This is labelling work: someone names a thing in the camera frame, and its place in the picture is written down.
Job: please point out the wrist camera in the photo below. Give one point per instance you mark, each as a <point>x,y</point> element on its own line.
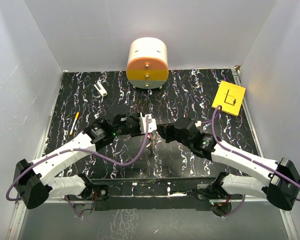
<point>147,123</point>
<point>198,124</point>

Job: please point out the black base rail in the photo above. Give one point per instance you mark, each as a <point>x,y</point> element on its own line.
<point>152,193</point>

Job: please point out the aluminium frame rail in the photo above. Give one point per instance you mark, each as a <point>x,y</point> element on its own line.
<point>34,193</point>

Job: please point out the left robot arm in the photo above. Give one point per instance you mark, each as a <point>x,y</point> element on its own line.
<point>92,139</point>

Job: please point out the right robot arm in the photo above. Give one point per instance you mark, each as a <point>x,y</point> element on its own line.
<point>276,181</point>

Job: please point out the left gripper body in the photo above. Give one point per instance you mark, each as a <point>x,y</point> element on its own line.
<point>131,126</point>

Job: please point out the yellow book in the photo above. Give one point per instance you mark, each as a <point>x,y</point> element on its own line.
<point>230,97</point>

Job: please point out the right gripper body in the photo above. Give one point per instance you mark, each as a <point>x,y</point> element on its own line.
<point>170,133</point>

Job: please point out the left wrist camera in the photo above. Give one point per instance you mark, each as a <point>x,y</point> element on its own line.
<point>147,123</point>

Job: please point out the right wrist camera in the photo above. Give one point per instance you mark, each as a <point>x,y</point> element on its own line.
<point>198,124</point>

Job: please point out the white plastic clip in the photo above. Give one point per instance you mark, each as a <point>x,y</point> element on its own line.
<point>101,90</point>

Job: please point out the yellow marker pen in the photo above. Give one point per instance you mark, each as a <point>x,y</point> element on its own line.
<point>74,123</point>

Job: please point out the round three-drawer mini cabinet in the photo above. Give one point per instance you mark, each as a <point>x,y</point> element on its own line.
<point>147,64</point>

